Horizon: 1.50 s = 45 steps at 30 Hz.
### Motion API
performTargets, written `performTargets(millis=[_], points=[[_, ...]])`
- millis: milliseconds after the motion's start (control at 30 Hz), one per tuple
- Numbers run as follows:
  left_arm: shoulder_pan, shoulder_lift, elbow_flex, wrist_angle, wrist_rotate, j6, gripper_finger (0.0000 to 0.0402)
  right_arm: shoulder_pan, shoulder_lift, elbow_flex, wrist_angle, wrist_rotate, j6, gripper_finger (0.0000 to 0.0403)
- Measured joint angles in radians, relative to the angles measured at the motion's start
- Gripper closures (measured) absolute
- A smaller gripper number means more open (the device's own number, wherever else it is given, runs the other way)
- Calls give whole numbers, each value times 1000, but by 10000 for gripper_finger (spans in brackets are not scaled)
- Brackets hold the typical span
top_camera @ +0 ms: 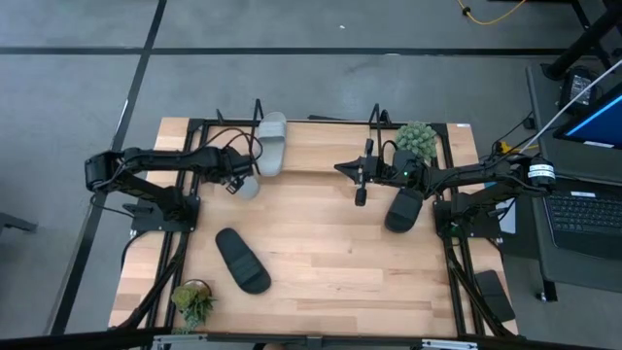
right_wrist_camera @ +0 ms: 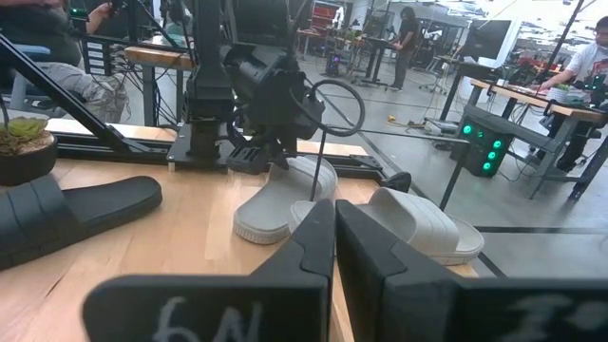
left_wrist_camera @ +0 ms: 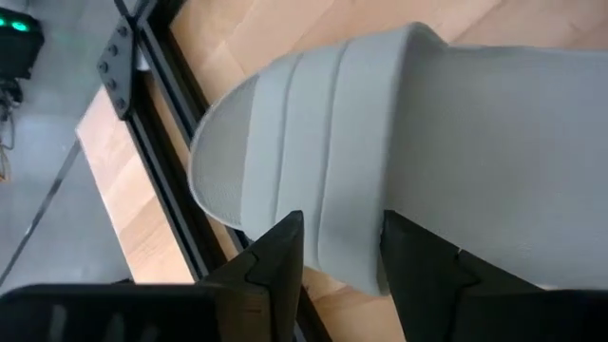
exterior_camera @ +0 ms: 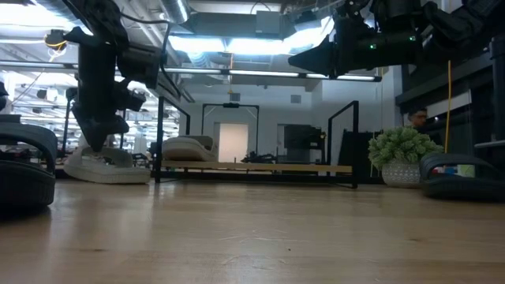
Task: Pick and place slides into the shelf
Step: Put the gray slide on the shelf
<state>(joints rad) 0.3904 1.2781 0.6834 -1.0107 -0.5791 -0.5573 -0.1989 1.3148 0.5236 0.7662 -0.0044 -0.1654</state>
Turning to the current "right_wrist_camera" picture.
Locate black background monitor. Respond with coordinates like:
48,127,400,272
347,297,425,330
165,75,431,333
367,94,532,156
459,17,516,63

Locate black standing desk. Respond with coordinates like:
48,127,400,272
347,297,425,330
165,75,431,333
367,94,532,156
352,34,398,89

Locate grey slide sandal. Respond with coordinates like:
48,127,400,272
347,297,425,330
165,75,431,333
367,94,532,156
289,185,486,267
232,155,340,246

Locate blue chair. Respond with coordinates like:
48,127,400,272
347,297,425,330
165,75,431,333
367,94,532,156
0,43,54,116

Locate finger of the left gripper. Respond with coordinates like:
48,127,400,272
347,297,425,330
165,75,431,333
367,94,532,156
267,136,293,172
226,143,274,176

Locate yellow plug on floor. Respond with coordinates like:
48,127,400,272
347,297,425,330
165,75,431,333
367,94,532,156
386,114,429,131

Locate wooden desk on grey legs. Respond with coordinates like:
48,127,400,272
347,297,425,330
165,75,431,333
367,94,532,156
462,77,608,201

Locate black aluminium table frame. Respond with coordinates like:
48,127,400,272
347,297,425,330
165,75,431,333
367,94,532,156
0,31,414,194

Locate black metal shoe shelf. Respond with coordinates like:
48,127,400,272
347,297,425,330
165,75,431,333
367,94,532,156
309,124,473,213

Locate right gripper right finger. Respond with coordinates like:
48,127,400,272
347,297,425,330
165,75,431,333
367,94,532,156
335,199,608,342

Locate black panel with white labels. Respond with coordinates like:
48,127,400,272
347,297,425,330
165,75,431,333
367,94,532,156
80,37,107,78

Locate black box with green lights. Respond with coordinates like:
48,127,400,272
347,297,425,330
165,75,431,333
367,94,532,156
449,104,517,180

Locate wooden background table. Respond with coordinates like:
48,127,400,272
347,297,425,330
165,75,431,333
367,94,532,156
123,44,198,129

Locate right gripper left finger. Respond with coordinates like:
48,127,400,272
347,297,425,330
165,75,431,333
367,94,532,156
82,198,336,342

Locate black slide sandal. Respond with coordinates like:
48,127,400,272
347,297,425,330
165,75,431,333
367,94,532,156
0,174,164,273

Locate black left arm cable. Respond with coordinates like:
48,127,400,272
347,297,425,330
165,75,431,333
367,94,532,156
288,77,368,140

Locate person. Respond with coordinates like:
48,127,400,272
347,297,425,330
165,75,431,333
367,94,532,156
389,5,422,92
535,15,608,173
0,0,130,125

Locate succulent in dark bowl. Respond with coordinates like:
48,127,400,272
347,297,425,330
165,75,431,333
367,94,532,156
0,115,59,188

